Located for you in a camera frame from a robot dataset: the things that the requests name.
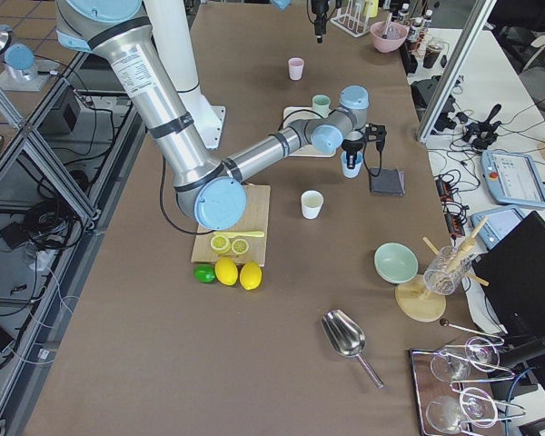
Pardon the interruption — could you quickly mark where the yellow plastic knife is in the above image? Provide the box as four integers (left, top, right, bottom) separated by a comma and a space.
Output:
213, 231, 265, 238

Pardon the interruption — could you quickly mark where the cream rabbit tray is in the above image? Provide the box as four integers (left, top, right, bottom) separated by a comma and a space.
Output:
282, 106, 336, 158

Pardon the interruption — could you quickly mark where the whole lemon far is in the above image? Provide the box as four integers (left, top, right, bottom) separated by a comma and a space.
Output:
240, 262, 263, 291

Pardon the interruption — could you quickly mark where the grey folded cloth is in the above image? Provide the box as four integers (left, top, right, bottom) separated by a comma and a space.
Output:
370, 168, 405, 196

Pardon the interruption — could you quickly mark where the black monitor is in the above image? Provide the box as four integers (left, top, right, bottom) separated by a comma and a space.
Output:
473, 212, 545, 336

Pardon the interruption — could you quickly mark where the lower lemon slice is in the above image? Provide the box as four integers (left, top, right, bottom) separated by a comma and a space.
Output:
231, 238, 250, 256

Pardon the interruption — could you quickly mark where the wooden cutting board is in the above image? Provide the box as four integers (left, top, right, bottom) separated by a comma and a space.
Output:
191, 184, 271, 267

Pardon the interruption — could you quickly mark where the green cup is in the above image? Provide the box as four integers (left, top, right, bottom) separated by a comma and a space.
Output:
312, 94, 332, 118

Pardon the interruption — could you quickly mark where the white wire rack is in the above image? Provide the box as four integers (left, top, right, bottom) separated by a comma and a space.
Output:
331, 0, 379, 37

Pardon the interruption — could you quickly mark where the pink bowl with ice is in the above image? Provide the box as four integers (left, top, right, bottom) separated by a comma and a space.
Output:
370, 21, 409, 54

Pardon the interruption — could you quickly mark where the wine glass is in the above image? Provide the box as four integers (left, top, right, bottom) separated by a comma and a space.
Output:
431, 336, 500, 382
426, 387, 498, 435

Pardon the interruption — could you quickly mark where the pale yellow cup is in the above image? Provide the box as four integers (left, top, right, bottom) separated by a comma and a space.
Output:
301, 190, 324, 220

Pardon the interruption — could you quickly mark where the blue cup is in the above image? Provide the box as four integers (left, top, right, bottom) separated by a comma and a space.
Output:
341, 152, 363, 178

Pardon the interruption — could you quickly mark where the whole lemon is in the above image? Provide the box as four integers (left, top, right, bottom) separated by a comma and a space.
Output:
240, 262, 263, 291
214, 257, 239, 286

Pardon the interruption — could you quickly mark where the iced coffee cup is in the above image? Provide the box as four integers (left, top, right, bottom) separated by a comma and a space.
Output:
422, 38, 445, 69

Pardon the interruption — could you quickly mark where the green bowl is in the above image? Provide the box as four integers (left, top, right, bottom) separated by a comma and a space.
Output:
374, 243, 419, 284

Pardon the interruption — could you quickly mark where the teach pendant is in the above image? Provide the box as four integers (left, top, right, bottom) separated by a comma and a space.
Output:
471, 205, 525, 250
481, 150, 545, 209

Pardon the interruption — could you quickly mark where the teach pendant lower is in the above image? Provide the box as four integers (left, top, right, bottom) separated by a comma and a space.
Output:
471, 205, 525, 250

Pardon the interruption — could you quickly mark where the wine glass lower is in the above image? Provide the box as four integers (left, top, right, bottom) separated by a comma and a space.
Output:
426, 387, 498, 435

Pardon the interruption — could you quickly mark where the metal muddler in bowl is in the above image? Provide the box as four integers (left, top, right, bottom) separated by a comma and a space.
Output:
381, 12, 392, 39

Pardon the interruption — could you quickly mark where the aluminium frame post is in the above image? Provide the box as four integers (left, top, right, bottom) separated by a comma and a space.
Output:
416, 0, 496, 144

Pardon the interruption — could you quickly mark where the lemon slice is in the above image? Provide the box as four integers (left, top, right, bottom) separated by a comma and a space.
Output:
210, 234, 232, 254
231, 238, 250, 256

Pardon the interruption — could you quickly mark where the wooden cup rack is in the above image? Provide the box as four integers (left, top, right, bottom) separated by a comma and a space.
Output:
395, 217, 489, 322

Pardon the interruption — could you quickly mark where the black frame tray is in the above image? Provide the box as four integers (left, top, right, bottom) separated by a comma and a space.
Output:
408, 337, 526, 435

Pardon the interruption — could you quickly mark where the upper lemon slice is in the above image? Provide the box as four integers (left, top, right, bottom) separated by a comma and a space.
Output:
210, 234, 232, 254

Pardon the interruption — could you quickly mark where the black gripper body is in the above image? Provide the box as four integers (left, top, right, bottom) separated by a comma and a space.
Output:
342, 131, 366, 158
307, 0, 342, 25

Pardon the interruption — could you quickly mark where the wine glass upper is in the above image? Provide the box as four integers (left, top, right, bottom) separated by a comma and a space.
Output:
431, 336, 500, 382

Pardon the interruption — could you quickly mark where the metal ice scoop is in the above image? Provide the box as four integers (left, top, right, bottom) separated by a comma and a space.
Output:
322, 309, 384, 390

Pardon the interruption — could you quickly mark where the pink cup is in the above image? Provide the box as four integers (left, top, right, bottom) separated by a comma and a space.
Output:
287, 57, 304, 81

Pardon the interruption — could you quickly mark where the whole lemon near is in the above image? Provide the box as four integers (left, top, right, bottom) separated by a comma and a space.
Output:
214, 257, 239, 286

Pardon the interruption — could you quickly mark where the teach pendant upper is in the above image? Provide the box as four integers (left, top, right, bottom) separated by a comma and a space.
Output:
481, 150, 545, 209

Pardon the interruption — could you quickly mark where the spare gripper on desk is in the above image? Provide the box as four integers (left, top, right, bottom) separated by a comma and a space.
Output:
462, 104, 502, 150

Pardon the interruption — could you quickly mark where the green lime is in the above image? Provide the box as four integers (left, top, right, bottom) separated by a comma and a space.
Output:
193, 264, 216, 283

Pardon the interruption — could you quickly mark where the clear glass cup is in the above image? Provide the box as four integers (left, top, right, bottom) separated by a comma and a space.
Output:
423, 246, 472, 295

